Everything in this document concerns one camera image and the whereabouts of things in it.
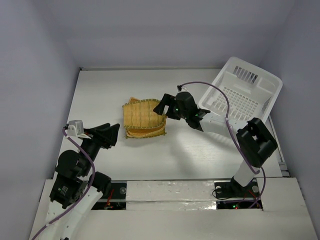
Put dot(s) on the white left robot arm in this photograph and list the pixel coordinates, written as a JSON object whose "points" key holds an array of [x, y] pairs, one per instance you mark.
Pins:
{"points": [[78, 186]]}

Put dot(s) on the square green-rimmed bamboo plate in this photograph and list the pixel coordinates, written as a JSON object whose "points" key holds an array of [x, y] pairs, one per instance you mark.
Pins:
{"points": [[150, 133]]}

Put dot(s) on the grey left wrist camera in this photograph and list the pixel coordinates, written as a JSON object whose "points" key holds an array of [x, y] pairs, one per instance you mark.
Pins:
{"points": [[75, 128]]}

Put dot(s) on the white foam base strip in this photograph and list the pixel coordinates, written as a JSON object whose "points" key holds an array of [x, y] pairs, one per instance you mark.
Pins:
{"points": [[176, 195]]}

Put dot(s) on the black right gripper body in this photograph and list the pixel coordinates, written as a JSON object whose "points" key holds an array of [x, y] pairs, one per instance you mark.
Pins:
{"points": [[170, 109]]}

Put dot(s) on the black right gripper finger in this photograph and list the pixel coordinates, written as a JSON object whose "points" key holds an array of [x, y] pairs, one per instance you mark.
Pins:
{"points": [[167, 101], [160, 109]]}

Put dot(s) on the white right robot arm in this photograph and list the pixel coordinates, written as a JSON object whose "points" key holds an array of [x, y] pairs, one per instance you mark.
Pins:
{"points": [[252, 138]]}

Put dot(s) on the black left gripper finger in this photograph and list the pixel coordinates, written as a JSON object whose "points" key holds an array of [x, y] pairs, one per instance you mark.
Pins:
{"points": [[114, 131], [101, 132]]}

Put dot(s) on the orange woven bamboo plate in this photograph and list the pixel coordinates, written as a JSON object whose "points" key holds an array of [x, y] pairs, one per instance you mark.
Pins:
{"points": [[140, 131]]}

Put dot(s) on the white plastic dish rack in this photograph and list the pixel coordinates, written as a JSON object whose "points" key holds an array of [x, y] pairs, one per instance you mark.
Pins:
{"points": [[241, 91]]}

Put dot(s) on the curved green-rimmed bamboo plate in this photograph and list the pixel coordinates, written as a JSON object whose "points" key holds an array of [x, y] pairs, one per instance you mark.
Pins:
{"points": [[140, 115]]}

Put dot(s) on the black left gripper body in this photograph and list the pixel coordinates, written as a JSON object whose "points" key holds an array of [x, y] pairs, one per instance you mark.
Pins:
{"points": [[93, 146]]}

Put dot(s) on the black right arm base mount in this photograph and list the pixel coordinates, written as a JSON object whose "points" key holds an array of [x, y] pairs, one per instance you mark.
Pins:
{"points": [[232, 196]]}

